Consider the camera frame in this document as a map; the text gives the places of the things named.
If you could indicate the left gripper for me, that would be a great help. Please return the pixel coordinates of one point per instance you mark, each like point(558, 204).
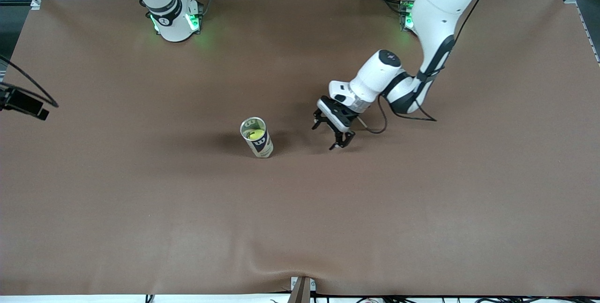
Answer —
point(345, 118)

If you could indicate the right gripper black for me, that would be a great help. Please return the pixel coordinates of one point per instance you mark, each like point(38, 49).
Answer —
point(24, 102)

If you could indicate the Wilson tennis ball can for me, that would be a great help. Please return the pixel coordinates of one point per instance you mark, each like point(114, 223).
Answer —
point(262, 146)

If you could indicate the tennis ball Wilson print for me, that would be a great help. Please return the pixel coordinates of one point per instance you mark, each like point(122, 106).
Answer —
point(255, 135)

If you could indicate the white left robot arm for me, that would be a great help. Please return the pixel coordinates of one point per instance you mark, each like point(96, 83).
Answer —
point(440, 12)

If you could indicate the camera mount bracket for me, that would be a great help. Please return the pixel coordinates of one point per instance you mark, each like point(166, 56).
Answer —
point(300, 293)

